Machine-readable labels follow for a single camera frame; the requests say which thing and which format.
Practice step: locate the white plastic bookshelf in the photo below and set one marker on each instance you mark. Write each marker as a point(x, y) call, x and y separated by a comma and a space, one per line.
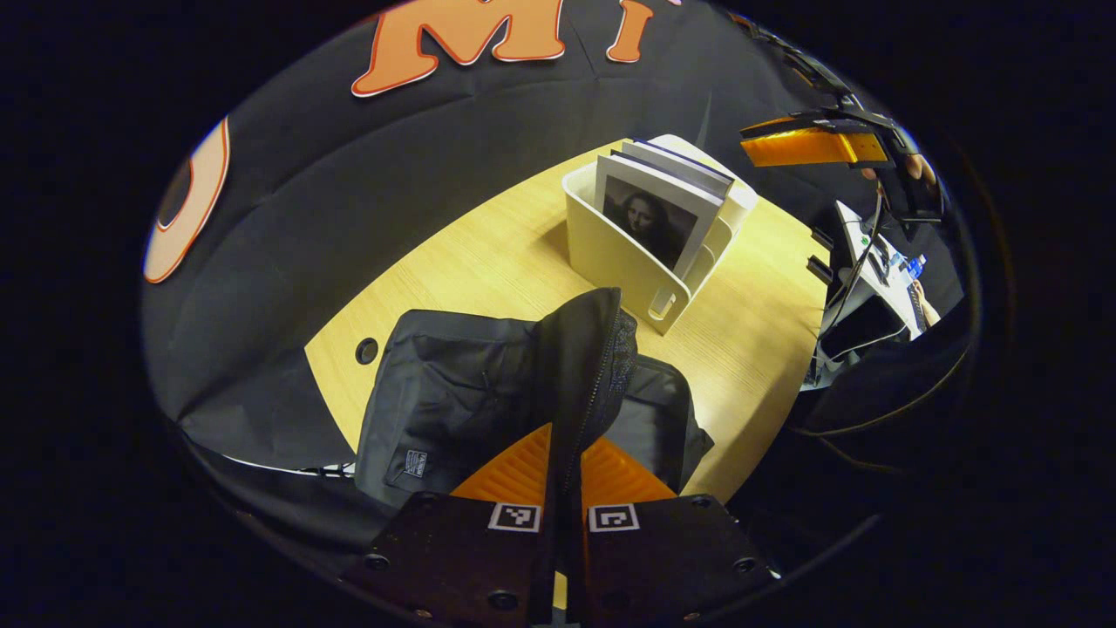
point(610, 257)

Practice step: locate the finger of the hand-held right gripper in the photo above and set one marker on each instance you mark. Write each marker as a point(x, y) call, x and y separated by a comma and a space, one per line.
point(811, 148)

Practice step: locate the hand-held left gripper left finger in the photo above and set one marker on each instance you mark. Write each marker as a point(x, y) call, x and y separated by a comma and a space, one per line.
point(453, 549)

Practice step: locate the black schoolbag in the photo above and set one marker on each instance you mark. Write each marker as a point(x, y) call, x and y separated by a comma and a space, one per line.
point(453, 384)

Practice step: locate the blue cover book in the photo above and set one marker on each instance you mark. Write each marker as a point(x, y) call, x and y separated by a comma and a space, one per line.
point(689, 166)

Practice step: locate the dark laptop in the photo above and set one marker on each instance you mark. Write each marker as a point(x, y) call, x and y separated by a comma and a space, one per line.
point(863, 327)

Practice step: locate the white side desk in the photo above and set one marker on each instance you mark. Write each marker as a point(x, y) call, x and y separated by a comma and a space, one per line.
point(859, 279)

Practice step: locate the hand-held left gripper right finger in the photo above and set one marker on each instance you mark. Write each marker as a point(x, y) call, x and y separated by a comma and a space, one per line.
point(663, 549)

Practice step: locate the small plastic bottle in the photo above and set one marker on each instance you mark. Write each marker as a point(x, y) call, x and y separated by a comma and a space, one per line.
point(915, 264)

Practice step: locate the white picture-cover book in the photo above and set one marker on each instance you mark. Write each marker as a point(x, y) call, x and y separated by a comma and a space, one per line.
point(649, 218)

